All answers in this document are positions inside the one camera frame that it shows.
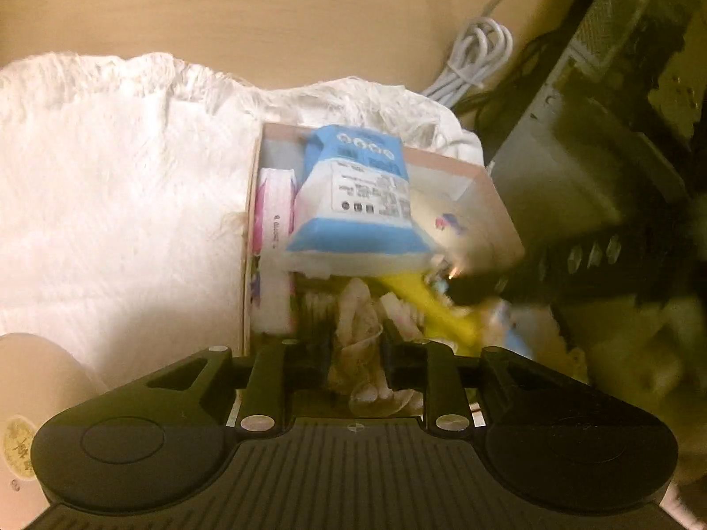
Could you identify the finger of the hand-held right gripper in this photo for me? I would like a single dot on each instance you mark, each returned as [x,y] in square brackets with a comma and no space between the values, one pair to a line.
[486,287]

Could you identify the pink cardboard box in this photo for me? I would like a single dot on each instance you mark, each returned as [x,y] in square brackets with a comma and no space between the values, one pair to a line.
[497,204]

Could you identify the black computer case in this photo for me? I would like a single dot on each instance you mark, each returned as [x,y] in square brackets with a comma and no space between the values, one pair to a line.
[607,121]

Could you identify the light blue soft item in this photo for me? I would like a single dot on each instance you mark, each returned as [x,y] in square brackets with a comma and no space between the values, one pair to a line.
[522,331]

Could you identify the yellow packet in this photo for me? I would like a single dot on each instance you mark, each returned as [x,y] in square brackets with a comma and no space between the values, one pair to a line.
[436,309]

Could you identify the white fluffy mat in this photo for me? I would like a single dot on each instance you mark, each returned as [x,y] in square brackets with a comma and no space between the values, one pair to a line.
[121,187]

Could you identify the blue and white tissue packet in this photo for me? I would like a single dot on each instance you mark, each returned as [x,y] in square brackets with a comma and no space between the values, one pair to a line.
[359,193]

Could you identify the pink and white packet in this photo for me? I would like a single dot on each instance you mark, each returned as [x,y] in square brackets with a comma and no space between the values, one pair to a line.
[273,215]

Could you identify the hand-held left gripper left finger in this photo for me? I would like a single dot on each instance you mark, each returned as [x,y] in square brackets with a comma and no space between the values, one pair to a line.
[315,359]

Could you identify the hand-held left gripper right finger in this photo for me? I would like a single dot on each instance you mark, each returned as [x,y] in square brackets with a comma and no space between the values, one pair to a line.
[399,361]

